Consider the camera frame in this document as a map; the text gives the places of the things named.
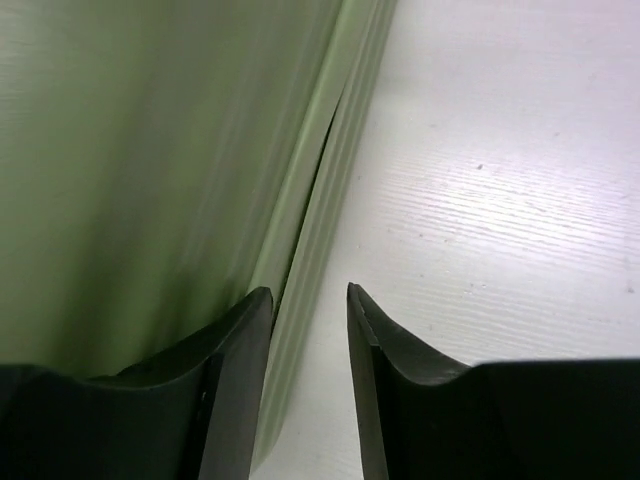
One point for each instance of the green suitcase blue lining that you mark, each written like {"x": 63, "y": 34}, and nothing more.
{"x": 160, "y": 160}

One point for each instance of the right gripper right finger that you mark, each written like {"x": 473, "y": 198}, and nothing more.
{"x": 424, "y": 415}

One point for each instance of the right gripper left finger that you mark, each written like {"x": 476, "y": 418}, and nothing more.
{"x": 188, "y": 412}

